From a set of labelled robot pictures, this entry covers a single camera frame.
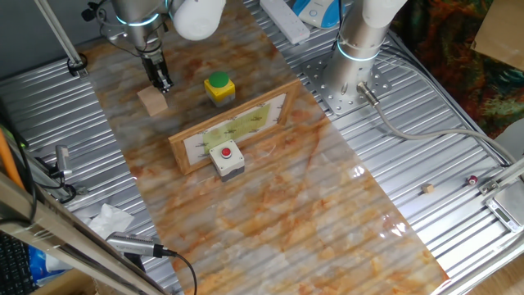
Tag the blue tissue pack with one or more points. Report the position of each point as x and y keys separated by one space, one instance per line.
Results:
x=39 y=264

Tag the white power strip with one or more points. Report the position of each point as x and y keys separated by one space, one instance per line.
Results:
x=286 y=20

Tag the wooden picture frame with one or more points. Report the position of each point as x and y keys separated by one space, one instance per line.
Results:
x=245 y=123

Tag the white crumpled tissue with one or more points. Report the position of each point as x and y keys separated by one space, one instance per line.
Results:
x=110 y=219

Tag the large aluminium beam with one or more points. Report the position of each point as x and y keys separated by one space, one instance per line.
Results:
x=61 y=246

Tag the aluminium pole stand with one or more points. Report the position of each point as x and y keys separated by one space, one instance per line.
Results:
x=61 y=37

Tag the small silver camera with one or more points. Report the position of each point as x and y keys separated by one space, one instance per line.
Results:
x=62 y=157

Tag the blue white device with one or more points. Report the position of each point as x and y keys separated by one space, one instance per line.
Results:
x=315 y=12

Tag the colourful patterned cloth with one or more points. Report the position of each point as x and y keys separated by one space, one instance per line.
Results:
x=450 y=41

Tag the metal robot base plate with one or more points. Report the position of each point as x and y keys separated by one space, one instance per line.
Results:
x=348 y=104

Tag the grey box red button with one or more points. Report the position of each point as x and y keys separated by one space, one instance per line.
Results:
x=225 y=162

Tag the yellow box green button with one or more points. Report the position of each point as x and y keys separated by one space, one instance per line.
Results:
x=219 y=92

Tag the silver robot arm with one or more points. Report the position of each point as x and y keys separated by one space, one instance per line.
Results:
x=356 y=49

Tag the small red object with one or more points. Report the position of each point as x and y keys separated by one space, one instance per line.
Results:
x=472 y=180

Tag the small wooden cube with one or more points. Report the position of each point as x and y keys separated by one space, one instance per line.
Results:
x=428 y=189

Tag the silver cylindrical camera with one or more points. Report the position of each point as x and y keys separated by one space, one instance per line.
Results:
x=135 y=243

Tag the black keyboard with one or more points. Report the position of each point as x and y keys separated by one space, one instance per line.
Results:
x=14 y=266

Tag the brown cardboard sheet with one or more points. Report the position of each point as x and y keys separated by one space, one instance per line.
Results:
x=503 y=33

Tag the orange rod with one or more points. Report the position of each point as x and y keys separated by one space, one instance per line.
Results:
x=8 y=160

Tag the marble pattern mat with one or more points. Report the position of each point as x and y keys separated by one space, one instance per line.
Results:
x=286 y=225

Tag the large light wooden cube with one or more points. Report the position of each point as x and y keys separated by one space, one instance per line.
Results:
x=151 y=102

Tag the digital scale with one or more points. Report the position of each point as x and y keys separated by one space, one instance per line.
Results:
x=509 y=205

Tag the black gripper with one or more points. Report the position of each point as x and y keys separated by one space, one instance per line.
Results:
x=151 y=59

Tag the grey round object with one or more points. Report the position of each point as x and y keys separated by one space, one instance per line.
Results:
x=513 y=141

